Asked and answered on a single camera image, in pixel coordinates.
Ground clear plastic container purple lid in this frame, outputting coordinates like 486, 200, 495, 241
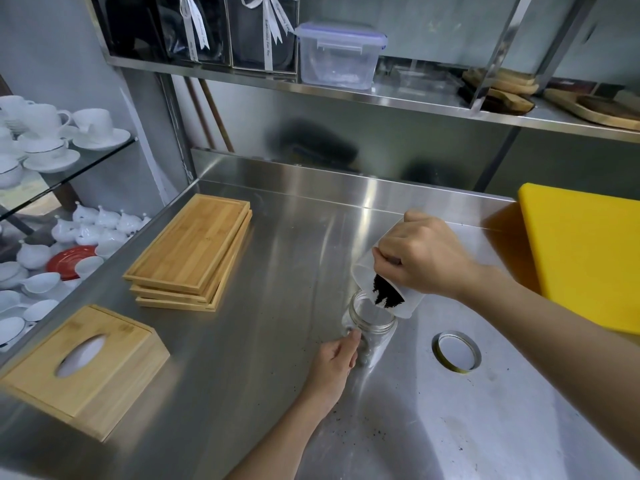
293, 22, 389, 91

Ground light wooden board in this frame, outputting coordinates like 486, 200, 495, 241
543, 88, 640, 132

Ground wooden serving board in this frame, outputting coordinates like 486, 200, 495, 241
462, 68, 540, 96
467, 87, 536, 116

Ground person's right forearm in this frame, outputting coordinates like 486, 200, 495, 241
459, 265, 640, 466

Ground wooden tissue box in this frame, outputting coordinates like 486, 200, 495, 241
0, 305, 171, 442

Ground black loose tea leaves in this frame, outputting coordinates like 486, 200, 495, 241
372, 274, 406, 308

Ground clear glass jar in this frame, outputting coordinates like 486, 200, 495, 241
341, 291, 399, 368

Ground person's left forearm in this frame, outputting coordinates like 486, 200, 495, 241
225, 389, 335, 480

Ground red saucer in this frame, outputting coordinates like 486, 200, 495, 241
45, 245, 99, 282

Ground metal jar lid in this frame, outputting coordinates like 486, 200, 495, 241
432, 331, 482, 374

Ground glass shelf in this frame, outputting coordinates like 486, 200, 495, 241
0, 137, 139, 221

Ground yellow cutting board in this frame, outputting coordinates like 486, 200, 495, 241
517, 183, 640, 336

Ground group of white bowls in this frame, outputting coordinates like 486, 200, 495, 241
0, 242, 107, 351

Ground black gift box white ribbon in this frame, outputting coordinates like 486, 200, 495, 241
159, 0, 232, 66
227, 0, 301, 74

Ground group of white teapots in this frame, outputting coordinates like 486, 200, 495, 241
51, 201, 152, 258

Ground group of white cups and saucers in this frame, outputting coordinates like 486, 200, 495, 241
0, 95, 132, 190

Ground dark round wooden plate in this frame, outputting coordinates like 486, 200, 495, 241
575, 95, 640, 121

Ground brown wooden rod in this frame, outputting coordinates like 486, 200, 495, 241
198, 78, 235, 153
183, 76, 217, 150

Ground white tea pouch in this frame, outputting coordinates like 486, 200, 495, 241
350, 220, 427, 319

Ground bamboo tray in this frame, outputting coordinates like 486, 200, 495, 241
135, 222, 253, 313
129, 210, 252, 304
123, 194, 251, 296

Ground person's right hand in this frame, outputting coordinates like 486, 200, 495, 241
372, 210, 484, 302

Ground stainless steel shelf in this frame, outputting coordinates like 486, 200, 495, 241
84, 0, 640, 145

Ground person's left hand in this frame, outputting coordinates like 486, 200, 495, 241
301, 328, 363, 414

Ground white tissue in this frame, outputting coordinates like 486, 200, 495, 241
55, 335, 107, 378

